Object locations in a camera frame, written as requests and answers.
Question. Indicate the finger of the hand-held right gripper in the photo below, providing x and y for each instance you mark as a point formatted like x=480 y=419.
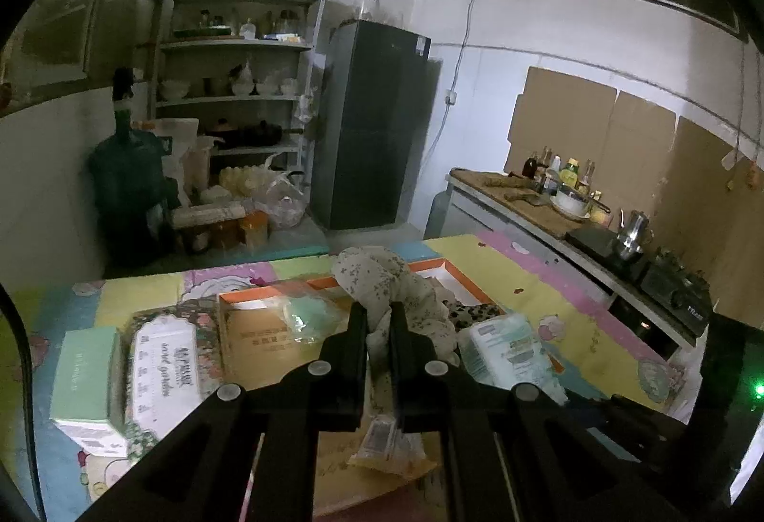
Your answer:
x=650 y=426

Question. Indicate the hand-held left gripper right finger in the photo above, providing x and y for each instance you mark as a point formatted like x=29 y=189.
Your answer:
x=412 y=355

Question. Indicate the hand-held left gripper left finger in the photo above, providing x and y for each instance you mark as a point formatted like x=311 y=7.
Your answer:
x=349 y=355

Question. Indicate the green sponge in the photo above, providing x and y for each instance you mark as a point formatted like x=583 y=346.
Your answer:
x=313 y=316

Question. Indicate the leopard print cloth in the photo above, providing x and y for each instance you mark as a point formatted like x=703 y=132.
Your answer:
x=471 y=313

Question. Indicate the spotted white plush toy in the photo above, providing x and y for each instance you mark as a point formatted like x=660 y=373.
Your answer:
x=382 y=277

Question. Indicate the cardboard box with orange rim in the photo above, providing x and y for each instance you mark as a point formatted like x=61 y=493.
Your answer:
x=262 y=343

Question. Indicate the white wipes packet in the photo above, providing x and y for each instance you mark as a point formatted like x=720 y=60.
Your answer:
x=501 y=349

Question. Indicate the small labelled yellow packet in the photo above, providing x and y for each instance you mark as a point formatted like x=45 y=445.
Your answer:
x=388 y=447

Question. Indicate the black gas stove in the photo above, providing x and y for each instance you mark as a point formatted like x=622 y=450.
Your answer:
x=680 y=295

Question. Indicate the grey gas cylinder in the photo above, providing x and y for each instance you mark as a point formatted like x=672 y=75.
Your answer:
x=437 y=214

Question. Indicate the colourful printed blanket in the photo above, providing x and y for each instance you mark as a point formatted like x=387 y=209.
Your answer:
x=537 y=283

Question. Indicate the kitchen counter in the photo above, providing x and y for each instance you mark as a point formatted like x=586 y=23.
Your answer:
x=495 y=223

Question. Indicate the clear plastic bag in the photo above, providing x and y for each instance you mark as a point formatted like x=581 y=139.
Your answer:
x=283 y=199

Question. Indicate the steel kettle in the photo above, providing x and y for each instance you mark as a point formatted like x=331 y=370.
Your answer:
x=631 y=232

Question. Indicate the black induction cooker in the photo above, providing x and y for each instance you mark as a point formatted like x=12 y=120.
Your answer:
x=597 y=244

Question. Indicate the floral tissue pack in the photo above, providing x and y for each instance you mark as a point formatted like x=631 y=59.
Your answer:
x=161 y=373

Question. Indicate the dark grey refrigerator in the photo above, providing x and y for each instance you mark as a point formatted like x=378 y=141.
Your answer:
x=370 y=140

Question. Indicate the white bowl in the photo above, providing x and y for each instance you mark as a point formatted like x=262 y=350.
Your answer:
x=570 y=204

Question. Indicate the group of condiment bottles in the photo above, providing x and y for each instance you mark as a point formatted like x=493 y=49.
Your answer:
x=561 y=170

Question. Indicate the black wok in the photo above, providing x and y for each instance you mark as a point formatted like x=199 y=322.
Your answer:
x=245 y=135

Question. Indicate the mint green carton box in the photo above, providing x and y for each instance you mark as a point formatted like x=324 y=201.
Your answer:
x=83 y=373

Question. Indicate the large blue water jug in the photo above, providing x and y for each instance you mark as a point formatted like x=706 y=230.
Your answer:
x=128 y=187

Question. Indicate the white sack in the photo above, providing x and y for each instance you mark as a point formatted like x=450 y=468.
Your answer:
x=173 y=134

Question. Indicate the row of white bowls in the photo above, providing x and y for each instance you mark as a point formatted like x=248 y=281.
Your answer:
x=239 y=87

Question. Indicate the white metal shelf rack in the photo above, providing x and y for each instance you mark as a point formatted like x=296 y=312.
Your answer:
x=239 y=44

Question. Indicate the black water jug pump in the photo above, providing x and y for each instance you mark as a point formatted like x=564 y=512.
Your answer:
x=123 y=92

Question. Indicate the glass jar with brown lid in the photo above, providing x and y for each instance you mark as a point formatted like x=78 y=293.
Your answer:
x=369 y=7

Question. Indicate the interior glass window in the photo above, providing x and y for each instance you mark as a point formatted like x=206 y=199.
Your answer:
x=71 y=20

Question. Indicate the cardboard wall sheet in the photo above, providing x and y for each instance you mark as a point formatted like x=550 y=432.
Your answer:
x=704 y=211
x=641 y=146
x=561 y=116

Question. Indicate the white wall socket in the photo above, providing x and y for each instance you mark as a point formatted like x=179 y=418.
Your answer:
x=451 y=98

